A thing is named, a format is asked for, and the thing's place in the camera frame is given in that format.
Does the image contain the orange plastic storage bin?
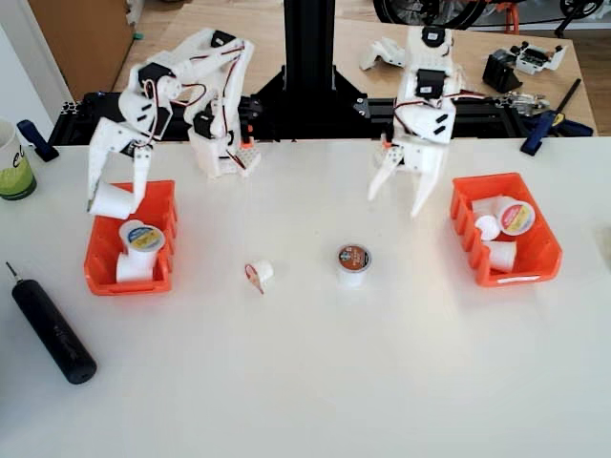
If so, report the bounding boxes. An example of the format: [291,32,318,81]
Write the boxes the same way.
[82,179,179,297]
[450,172,564,289]

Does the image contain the white and green mug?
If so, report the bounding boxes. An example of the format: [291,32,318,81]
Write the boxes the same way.
[0,117,38,201]

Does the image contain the black aluminium frame post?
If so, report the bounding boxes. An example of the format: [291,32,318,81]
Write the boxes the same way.
[257,0,369,101]

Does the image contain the blue lid coffee pod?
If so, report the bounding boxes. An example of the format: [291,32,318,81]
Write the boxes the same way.
[116,251,157,283]
[117,219,144,254]
[90,182,137,220]
[118,219,166,268]

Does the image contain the black printed plastic part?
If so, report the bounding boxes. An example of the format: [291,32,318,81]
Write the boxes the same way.
[481,50,524,94]

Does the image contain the blue handled clamp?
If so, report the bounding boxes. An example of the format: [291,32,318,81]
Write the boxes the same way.
[16,118,61,163]

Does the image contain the white printed plastic part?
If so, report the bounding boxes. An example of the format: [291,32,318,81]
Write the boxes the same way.
[358,36,410,72]

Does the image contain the black electric screwdriver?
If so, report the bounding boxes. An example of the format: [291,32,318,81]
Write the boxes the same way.
[5,260,98,385]

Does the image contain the black bicycle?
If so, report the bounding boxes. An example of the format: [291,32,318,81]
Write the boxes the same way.
[371,0,605,38]

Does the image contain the blue black bar clamp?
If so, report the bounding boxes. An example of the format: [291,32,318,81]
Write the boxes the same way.
[519,78,596,156]

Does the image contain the brown wooden cabinet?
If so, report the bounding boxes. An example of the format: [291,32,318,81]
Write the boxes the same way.
[27,0,137,99]

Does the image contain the metal hand tools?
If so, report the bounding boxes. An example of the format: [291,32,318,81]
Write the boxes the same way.
[495,90,550,118]

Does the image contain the red lid coffee pod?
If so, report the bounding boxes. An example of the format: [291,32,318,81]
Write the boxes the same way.
[484,239,519,273]
[474,215,501,241]
[471,195,507,217]
[496,198,537,238]

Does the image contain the brown lid coffee pod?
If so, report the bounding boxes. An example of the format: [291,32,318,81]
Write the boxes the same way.
[335,242,372,287]

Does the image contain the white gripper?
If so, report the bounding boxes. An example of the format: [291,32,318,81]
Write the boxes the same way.
[368,102,457,219]
[86,90,173,214]

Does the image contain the black aluminium frame rail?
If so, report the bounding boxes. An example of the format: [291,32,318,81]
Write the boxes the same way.
[47,93,531,144]

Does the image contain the coffee pod with peeled lid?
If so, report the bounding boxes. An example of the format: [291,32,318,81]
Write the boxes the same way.
[243,259,276,296]

